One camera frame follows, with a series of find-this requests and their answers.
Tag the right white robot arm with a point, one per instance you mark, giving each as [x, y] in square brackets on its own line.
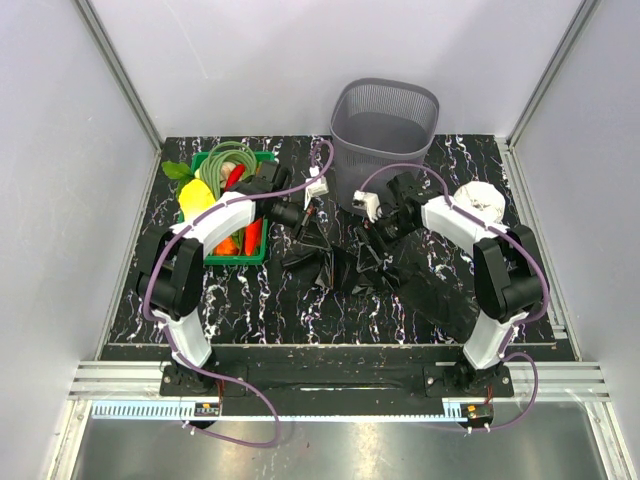
[510, 285]

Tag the black trash bag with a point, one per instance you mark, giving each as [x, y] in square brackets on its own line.
[369, 271]

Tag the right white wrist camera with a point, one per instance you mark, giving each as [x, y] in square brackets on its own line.
[368, 203]

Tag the yellow white cabbage toy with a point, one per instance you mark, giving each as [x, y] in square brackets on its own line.
[194, 199]

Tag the red chili pepper toy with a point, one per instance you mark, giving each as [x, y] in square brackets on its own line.
[234, 176]

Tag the green plastic basket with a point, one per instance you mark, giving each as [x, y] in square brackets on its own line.
[240, 259]

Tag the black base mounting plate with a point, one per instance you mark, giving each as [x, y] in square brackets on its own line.
[425, 370]

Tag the orange pumpkin toy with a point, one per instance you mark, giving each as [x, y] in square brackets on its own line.
[226, 248]

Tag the green long beans bundle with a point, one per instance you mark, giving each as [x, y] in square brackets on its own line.
[236, 153]

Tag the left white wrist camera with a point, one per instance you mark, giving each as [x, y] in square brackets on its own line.
[316, 189]

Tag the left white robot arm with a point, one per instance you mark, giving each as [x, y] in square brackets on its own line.
[171, 264]

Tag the grey mesh trash bin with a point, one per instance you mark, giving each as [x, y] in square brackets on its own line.
[377, 126]

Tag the green leafy vegetable toy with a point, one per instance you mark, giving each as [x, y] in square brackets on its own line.
[178, 172]

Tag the aluminium frame rail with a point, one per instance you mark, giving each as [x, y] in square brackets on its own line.
[551, 382]

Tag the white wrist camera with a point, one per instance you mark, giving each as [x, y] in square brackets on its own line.
[368, 203]
[316, 189]

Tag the large orange carrot toy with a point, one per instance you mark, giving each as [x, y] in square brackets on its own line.
[253, 237]

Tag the white crumpled paper roll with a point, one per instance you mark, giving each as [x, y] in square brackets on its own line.
[484, 198]

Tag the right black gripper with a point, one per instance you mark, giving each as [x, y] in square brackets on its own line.
[383, 243]

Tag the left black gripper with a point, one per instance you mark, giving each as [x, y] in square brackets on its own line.
[300, 218]

